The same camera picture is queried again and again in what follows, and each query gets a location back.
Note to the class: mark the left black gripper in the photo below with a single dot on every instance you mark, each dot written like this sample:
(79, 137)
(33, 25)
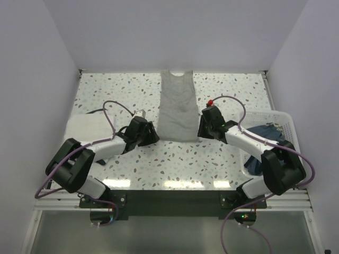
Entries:
(152, 136)

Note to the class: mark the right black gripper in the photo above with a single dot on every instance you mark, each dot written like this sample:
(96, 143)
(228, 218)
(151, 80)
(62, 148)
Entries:
(201, 132)

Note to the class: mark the white folded tank top stack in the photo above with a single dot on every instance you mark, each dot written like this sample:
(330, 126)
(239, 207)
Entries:
(88, 127)

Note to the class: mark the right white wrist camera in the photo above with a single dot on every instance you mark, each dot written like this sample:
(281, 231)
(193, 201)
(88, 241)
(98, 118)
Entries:
(211, 103)

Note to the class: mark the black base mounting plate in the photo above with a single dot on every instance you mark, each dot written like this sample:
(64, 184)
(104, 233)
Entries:
(185, 203)

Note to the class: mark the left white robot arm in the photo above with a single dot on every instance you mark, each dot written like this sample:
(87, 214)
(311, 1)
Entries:
(70, 166)

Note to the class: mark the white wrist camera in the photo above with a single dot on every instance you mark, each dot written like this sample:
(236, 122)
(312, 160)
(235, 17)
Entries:
(211, 103)
(140, 113)

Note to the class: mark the white plastic basket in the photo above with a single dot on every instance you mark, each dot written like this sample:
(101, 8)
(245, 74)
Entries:
(257, 117)

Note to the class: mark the grey tank top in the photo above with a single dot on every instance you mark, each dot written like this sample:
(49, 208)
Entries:
(178, 118)

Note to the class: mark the dark blue tank tops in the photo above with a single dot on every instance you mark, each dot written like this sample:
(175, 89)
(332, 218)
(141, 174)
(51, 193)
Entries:
(270, 131)

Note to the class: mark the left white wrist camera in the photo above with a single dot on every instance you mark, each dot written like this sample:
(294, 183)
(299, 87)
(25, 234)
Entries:
(140, 113)

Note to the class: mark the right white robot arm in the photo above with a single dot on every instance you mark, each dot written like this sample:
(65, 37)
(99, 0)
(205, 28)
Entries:
(280, 164)

